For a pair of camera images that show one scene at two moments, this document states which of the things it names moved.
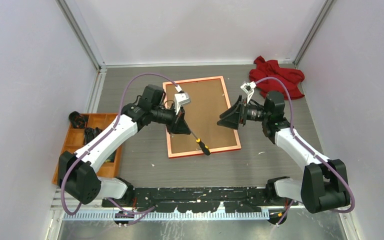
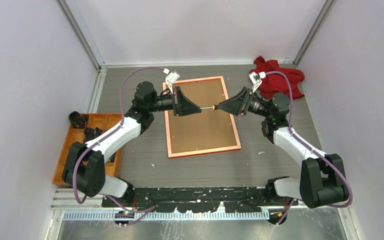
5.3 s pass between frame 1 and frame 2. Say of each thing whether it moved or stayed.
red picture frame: stayed
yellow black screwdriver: moved
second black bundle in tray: stayed
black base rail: stayed
